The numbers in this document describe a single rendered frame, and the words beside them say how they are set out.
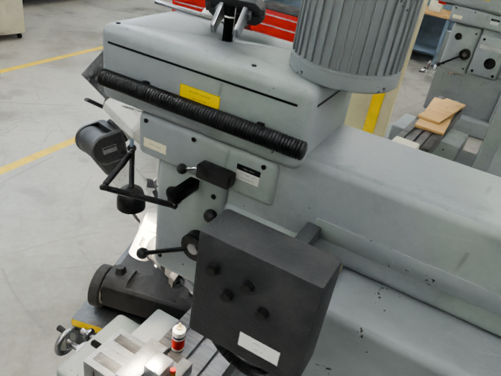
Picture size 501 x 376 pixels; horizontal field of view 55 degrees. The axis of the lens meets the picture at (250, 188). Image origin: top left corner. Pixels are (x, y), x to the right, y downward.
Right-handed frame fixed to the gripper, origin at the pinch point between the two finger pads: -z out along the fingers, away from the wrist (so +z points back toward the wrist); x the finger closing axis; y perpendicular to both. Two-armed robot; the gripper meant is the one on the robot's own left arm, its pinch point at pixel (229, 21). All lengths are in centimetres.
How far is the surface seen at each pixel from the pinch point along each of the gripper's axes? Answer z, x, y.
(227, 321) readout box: -54, -18, -9
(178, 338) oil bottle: -47, 4, -82
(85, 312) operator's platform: -38, 65, -155
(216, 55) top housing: -12.0, -1.9, 2.8
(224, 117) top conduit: -21.6, -6.5, -1.7
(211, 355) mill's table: -48, -6, -89
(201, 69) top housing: -14.6, 0.2, 1.3
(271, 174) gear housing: -25.0, -16.5, -10.8
